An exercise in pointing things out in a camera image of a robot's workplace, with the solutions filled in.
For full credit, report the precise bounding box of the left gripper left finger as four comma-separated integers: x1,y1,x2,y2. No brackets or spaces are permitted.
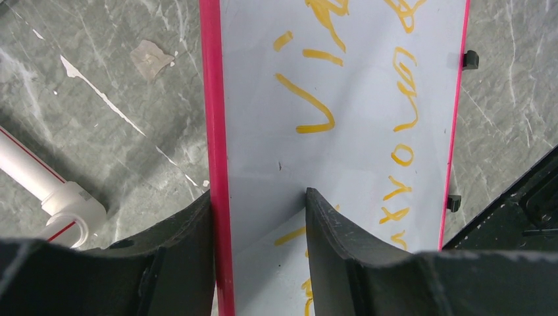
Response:
1,193,216,315

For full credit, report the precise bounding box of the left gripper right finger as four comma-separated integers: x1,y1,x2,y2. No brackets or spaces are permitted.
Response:
305,188,557,315

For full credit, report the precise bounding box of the red-framed whiteboard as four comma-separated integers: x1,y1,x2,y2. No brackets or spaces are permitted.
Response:
199,1,470,315

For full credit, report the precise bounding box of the black whiteboard foot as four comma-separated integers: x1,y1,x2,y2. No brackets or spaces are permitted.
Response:
446,194,462,213
462,50,480,70

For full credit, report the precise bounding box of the tape scrap on floor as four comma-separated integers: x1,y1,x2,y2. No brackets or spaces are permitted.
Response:
130,39,175,82

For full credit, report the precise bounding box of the white PVC pipe frame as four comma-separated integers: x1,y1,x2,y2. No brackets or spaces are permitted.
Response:
1,128,107,248

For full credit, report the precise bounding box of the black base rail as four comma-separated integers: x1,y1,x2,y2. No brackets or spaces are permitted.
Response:
443,147,557,251

